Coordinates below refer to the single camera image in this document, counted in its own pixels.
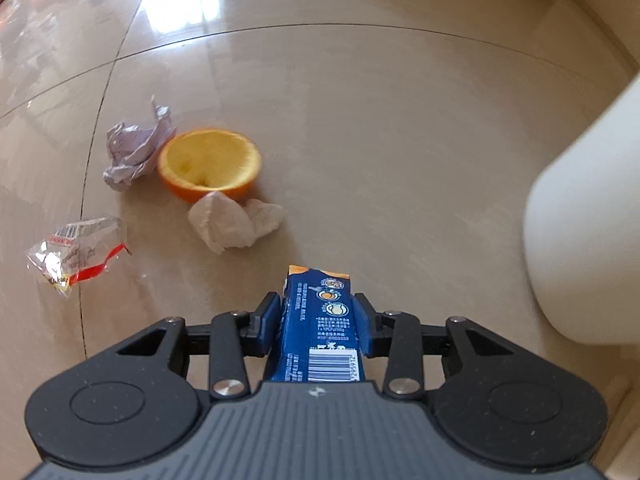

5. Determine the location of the blue carton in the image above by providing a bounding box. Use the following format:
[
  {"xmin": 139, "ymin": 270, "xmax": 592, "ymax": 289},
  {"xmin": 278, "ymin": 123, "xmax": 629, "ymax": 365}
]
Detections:
[{"xmin": 264, "ymin": 266, "xmax": 364, "ymax": 382}]

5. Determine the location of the white tissue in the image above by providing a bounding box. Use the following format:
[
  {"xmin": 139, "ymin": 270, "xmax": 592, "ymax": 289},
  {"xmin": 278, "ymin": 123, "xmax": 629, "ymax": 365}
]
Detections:
[{"xmin": 188, "ymin": 191, "xmax": 284, "ymax": 255}]

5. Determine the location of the orange peel half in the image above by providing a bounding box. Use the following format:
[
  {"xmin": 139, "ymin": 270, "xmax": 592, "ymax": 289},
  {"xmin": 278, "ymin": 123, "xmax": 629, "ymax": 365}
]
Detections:
[{"xmin": 157, "ymin": 128, "xmax": 262, "ymax": 204}]

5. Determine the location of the red printed clear wrapper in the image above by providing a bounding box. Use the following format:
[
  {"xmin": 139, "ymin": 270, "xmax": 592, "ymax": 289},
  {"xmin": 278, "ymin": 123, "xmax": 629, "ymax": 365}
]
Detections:
[{"xmin": 26, "ymin": 217, "xmax": 129, "ymax": 297}]

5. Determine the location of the lilac paper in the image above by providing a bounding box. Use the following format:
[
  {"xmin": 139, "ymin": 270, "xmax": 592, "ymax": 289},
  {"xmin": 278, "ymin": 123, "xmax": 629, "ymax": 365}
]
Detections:
[{"xmin": 103, "ymin": 100, "xmax": 177, "ymax": 192}]

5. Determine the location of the white plastic trash bin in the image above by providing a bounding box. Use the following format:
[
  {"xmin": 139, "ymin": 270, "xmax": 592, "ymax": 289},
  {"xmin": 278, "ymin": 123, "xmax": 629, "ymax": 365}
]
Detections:
[{"xmin": 523, "ymin": 80, "xmax": 639, "ymax": 344}]

